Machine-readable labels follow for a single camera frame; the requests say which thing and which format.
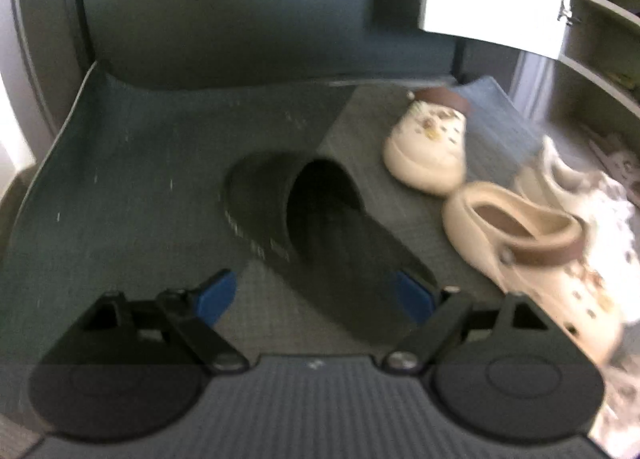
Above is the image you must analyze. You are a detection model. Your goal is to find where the cream clog with brown strap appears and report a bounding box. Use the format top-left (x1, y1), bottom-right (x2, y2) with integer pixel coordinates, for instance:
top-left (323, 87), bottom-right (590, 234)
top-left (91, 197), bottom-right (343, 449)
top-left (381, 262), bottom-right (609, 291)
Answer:
top-left (382, 87), bottom-right (474, 196)
top-left (442, 182), bottom-right (627, 366)

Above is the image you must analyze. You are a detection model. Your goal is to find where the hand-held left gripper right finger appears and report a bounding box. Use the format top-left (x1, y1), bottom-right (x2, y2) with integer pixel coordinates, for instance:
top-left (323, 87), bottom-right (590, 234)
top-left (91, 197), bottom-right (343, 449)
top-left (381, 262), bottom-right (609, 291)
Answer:
top-left (382, 270), bottom-right (556, 372)

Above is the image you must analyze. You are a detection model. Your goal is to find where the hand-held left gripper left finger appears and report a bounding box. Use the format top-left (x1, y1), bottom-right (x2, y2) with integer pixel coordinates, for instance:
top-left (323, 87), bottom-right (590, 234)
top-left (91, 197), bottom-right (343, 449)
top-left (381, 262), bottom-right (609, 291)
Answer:
top-left (75, 268), bottom-right (251, 374)

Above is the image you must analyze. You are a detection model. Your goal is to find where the grey wooden shoe cabinet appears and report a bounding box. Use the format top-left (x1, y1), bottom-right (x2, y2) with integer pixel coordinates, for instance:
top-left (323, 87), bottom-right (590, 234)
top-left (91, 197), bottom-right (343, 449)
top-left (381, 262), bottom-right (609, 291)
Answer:
top-left (510, 0), bottom-right (640, 160)

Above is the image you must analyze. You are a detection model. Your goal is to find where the black entry door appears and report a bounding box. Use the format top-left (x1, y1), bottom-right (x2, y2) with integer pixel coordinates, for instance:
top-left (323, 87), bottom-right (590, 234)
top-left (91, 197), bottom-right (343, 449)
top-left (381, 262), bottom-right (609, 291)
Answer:
top-left (60, 0), bottom-right (463, 90)

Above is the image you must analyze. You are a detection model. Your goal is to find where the black slide sandal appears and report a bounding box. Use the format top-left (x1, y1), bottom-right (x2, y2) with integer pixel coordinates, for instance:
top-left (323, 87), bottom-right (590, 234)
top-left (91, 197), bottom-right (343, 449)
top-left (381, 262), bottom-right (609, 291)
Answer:
top-left (222, 151), bottom-right (441, 346)

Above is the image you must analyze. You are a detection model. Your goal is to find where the black raised-edge floor mat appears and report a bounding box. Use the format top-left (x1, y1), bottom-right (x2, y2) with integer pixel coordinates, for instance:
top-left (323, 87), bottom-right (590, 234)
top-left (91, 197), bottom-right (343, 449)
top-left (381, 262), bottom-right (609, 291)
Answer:
top-left (0, 61), bottom-right (353, 355)

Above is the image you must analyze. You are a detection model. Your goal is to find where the metal cabinet door hinge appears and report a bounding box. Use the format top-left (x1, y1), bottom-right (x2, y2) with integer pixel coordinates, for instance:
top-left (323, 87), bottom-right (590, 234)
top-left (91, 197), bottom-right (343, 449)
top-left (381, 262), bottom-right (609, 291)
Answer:
top-left (556, 0), bottom-right (582, 28)

